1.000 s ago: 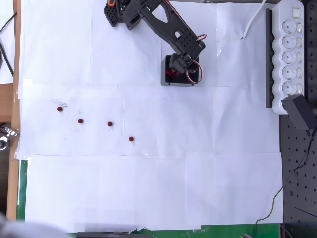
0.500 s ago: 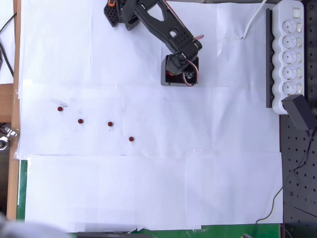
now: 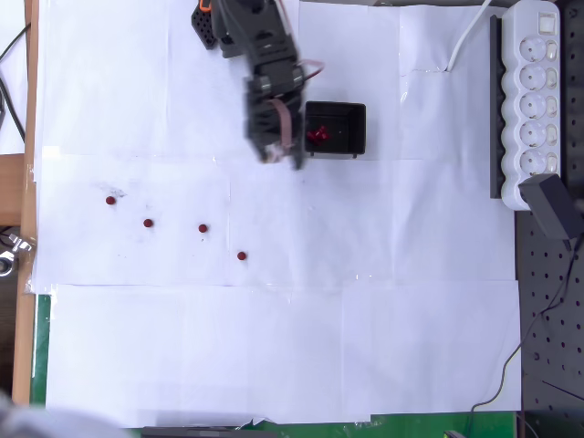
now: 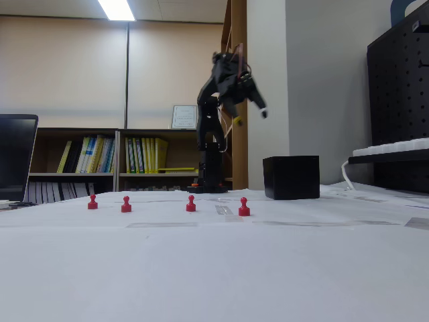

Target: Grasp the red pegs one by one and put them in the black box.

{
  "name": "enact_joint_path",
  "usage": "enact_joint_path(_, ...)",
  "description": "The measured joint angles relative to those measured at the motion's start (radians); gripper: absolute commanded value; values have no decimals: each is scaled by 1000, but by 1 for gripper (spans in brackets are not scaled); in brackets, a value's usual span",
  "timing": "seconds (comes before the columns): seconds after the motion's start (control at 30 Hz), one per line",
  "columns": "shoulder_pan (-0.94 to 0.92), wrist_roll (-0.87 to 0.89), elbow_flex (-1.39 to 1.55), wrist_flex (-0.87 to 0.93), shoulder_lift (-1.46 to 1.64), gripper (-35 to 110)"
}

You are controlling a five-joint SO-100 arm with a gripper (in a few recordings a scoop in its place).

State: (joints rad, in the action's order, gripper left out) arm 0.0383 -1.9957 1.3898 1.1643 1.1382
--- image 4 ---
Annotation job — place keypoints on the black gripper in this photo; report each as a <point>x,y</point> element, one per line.
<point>244,90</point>

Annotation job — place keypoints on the red pawn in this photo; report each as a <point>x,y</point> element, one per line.
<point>190,205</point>
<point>92,203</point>
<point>244,209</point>
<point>126,206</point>

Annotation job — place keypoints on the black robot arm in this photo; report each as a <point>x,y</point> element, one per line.
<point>207,141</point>

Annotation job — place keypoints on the black box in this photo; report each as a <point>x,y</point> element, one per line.
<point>291,177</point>

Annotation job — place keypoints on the framed white notice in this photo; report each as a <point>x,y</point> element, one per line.
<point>184,116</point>

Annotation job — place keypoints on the tall wooden bookshelf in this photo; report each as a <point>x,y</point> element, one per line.
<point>239,27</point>

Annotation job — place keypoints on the wide yellow binder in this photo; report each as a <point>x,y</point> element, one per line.
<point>162,156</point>

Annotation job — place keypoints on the low wooden bookshelf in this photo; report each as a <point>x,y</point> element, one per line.
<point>151,132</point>
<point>77,130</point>

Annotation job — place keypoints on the black vertical pole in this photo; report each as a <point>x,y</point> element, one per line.
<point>127,67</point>

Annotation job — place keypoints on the long clear tape strip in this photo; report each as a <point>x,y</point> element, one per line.
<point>318,223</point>

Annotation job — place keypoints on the black pegboard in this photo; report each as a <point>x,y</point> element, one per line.
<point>395,84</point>

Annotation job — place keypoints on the white keyboard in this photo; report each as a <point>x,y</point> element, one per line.
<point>395,146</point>

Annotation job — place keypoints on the ceiling light panel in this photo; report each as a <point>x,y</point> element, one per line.
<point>115,8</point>

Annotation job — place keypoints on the blue chair back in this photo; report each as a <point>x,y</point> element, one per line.
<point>397,10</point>

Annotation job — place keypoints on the slanted yellow book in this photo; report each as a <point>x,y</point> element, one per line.
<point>64,157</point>

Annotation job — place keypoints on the black laptop screen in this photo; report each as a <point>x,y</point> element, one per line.
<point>13,157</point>

